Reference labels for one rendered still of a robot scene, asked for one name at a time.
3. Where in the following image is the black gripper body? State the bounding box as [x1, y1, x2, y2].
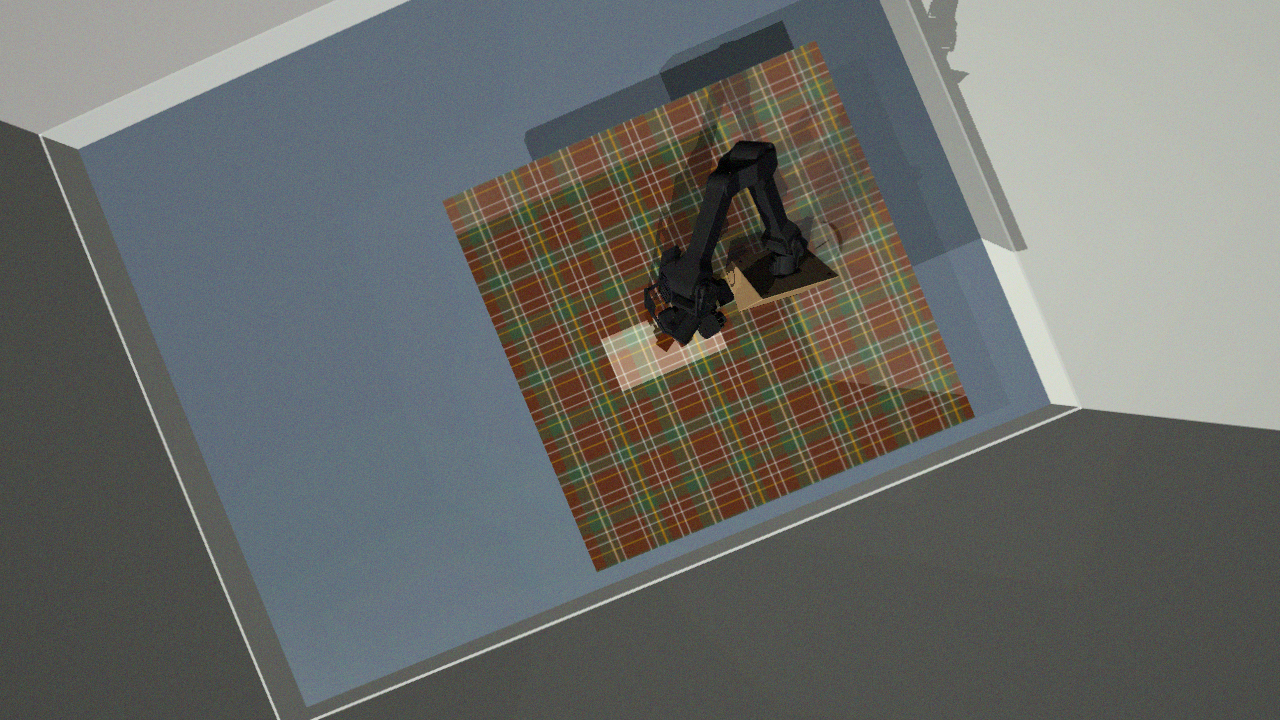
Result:
[658, 278, 733, 331]

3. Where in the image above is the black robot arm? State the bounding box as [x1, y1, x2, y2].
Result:
[666, 140, 808, 345]

